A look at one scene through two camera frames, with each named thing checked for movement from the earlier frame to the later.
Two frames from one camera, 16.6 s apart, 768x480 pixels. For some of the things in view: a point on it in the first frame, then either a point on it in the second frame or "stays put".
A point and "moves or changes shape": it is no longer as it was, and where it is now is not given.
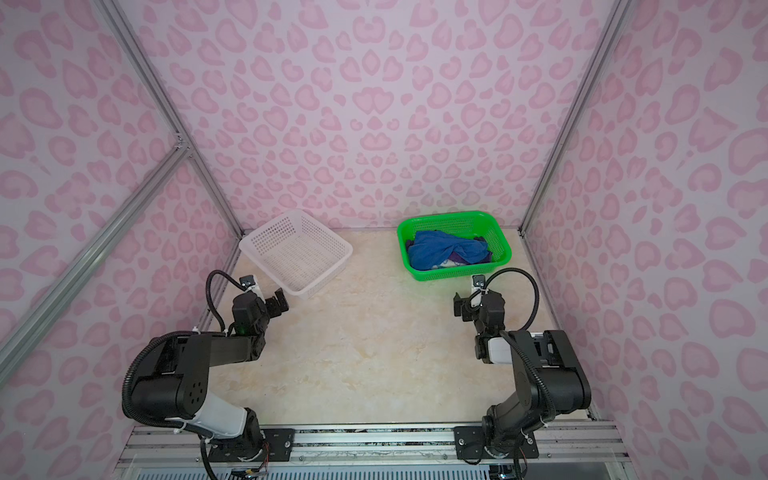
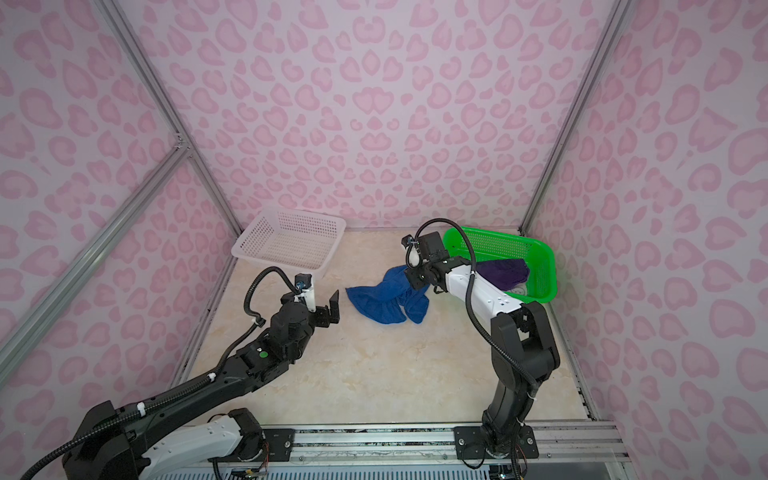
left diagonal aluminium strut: x=37 y=321 stays put
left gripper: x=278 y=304 → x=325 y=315
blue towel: x=432 y=247 moves or changes shape
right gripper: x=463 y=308 → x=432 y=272
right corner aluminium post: x=612 y=23 stays put
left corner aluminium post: x=125 y=32 stays put
